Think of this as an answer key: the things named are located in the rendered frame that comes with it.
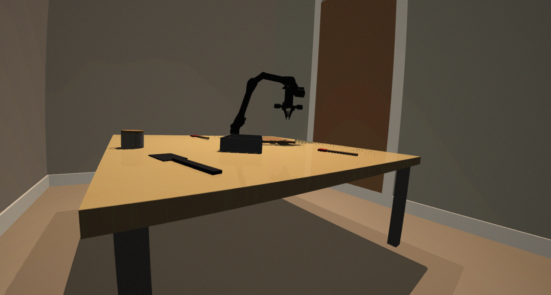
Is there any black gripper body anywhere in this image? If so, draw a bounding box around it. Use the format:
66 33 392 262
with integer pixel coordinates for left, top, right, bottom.
274 96 303 109

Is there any dark grey cylindrical container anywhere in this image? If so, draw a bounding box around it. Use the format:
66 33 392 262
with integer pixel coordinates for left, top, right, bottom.
121 130 144 149

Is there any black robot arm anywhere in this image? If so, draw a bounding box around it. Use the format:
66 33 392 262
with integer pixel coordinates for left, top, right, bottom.
230 72 305 134

